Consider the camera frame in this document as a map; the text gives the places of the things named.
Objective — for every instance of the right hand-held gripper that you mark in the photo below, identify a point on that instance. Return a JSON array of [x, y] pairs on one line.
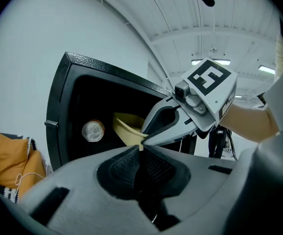
[[210, 79]]

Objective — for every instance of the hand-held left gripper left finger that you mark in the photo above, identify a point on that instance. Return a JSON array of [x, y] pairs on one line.
[[82, 192]]

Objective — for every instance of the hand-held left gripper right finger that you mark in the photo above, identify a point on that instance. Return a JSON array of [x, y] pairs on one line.
[[200, 180]]

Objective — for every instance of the beige plastic bowl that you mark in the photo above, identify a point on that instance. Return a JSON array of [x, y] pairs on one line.
[[126, 131]]

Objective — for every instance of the person's right forearm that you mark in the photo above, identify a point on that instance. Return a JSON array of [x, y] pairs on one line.
[[249, 121]]

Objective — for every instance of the orange drink can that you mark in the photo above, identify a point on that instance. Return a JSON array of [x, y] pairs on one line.
[[92, 131]]

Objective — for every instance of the right hand-held gripper camera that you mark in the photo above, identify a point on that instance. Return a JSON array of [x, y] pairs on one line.
[[181, 90]]

